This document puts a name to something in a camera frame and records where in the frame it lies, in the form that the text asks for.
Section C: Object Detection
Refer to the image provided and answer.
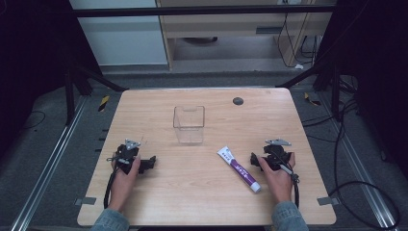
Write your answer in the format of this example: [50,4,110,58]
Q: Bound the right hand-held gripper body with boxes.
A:
[262,138,293,171]

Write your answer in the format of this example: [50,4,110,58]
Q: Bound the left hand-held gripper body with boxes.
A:
[107,138,142,176]

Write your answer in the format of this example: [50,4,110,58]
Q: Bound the white and purple toothpaste tube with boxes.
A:
[217,145,263,194]

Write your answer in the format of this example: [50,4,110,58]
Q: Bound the clear plastic container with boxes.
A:
[172,105,206,144]

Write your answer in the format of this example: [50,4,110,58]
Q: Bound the person's right hand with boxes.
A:
[257,152,296,204]

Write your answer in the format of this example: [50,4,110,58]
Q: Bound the person's left hand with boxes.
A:
[109,155,142,214]

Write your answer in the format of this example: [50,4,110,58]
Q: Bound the yellow and black tape strip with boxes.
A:
[303,91,322,107]
[97,94,111,113]

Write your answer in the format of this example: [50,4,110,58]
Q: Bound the black metal stand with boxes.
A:
[63,62,130,127]
[274,59,343,122]

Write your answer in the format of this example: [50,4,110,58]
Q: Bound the white cabinet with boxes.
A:
[68,0,169,67]

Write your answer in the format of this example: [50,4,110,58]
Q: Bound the black curtain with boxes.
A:
[316,0,408,181]
[0,0,104,162]

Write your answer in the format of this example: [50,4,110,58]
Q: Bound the light wooden desk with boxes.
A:
[156,0,336,71]

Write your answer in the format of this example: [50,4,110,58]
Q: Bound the left hand-held gripper black cable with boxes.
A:
[103,165,119,210]

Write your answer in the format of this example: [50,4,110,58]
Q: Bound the hand-held gripper black cable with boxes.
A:
[278,163,301,209]
[103,165,119,210]

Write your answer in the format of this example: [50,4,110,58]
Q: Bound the right hand-held gripper black cable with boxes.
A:
[278,163,301,209]

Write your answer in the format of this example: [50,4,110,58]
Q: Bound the grey table bracket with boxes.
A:
[73,196,97,207]
[317,195,341,207]

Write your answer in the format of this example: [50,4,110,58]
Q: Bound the aluminium floor rail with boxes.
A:
[319,92,400,231]
[9,95,89,231]

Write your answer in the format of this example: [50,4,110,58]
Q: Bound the thin black floor cable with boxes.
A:
[20,110,46,131]

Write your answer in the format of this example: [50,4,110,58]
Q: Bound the black hanging desk cables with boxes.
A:
[276,0,321,69]

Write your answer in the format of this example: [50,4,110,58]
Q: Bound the black looped floor cable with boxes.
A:
[327,180,402,231]

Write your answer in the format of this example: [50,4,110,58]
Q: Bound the black horizontal frame bar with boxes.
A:
[71,5,337,18]

